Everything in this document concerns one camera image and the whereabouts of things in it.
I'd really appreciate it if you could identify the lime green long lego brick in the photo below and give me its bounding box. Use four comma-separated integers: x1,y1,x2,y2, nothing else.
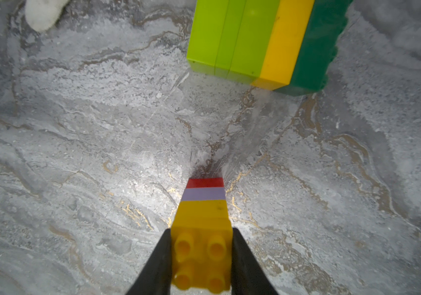
227,0,280,84

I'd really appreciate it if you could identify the yellow long lego brick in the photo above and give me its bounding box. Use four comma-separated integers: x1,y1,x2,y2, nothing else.
252,0,314,90

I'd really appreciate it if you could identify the yellow small lego brick front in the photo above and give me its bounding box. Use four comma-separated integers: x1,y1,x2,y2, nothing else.
171,218,233,294

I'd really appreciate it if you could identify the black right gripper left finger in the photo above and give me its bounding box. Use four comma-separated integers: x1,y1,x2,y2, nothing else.
126,229,172,295

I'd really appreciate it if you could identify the red lego brick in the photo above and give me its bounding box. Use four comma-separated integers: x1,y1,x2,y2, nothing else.
186,178,224,189

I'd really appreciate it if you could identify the white knit work glove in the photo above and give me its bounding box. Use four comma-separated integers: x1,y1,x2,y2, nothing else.
25,0,70,32

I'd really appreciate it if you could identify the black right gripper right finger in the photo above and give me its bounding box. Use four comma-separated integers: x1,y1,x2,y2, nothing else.
231,227,278,295

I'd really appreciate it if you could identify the purple small lego brick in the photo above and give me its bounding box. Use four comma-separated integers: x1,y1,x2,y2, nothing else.
181,187,226,202

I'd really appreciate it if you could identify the dark green lego brick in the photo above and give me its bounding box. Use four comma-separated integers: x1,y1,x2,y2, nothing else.
275,0,352,97

